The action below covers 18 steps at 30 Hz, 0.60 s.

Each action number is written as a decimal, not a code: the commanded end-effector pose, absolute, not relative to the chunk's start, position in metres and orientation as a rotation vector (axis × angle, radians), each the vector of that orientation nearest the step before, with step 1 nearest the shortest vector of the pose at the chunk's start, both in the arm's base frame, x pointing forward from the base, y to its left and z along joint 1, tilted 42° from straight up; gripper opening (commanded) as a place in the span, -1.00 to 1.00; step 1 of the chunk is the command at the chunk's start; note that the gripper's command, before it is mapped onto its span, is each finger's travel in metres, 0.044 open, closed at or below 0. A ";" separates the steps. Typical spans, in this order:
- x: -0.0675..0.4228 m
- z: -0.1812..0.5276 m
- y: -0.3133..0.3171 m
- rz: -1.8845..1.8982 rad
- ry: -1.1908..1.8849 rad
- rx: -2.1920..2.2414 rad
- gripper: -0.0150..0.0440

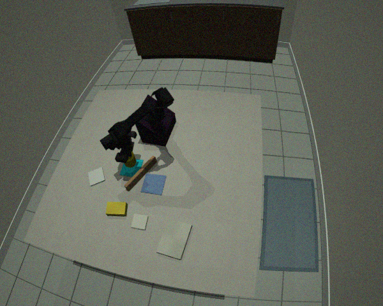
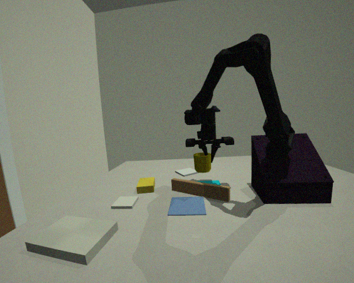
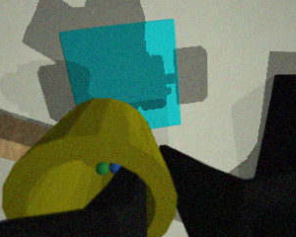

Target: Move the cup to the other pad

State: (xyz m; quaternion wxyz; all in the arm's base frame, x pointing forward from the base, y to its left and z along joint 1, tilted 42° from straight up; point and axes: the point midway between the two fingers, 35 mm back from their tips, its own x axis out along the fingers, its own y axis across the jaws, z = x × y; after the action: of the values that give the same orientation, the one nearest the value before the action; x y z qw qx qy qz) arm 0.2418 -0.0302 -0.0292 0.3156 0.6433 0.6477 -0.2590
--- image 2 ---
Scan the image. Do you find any yellow rectangular block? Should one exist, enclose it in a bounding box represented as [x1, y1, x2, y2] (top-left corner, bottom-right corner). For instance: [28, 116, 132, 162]
[137, 177, 155, 194]

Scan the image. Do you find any light brown wooden plank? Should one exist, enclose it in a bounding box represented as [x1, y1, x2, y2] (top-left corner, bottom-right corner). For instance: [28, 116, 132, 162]
[171, 178, 230, 202]

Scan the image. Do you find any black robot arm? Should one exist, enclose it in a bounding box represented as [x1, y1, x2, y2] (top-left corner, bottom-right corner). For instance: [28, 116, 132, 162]
[184, 34, 295, 160]

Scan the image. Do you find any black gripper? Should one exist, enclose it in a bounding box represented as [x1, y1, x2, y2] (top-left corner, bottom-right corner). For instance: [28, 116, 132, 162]
[185, 124, 234, 163]

